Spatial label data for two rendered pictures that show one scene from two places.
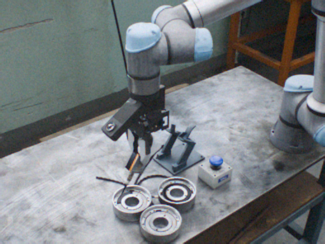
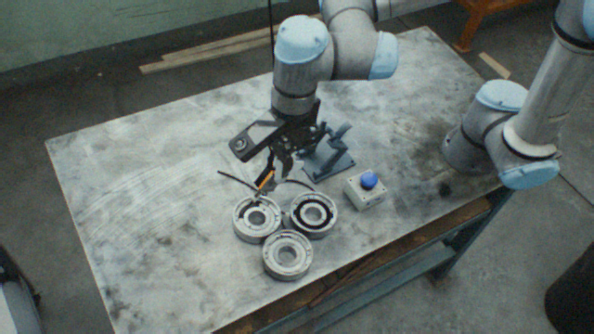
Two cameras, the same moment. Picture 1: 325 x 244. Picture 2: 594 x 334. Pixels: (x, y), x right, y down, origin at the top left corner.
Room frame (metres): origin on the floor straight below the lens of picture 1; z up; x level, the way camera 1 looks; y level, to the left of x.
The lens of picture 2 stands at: (0.29, 0.03, 1.75)
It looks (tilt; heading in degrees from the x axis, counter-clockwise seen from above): 52 degrees down; 359
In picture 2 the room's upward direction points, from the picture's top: 11 degrees clockwise
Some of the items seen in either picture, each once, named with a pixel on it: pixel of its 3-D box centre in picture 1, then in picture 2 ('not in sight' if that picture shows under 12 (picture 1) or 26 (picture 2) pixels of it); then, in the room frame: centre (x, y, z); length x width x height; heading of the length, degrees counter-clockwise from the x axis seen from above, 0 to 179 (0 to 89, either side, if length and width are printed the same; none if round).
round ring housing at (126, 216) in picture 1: (132, 203); (256, 220); (0.85, 0.08, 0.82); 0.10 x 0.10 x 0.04
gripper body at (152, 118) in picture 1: (146, 109); (291, 123); (0.90, 0.04, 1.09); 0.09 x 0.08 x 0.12; 130
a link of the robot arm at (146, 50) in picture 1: (145, 50); (301, 57); (0.90, 0.04, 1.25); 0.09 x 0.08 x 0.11; 106
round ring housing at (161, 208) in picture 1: (160, 225); (287, 256); (0.78, 0.00, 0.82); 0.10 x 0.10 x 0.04
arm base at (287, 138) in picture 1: (295, 127); (477, 141); (1.17, -0.43, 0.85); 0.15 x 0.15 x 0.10
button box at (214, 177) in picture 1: (216, 171); (367, 188); (0.98, -0.16, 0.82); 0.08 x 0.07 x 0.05; 128
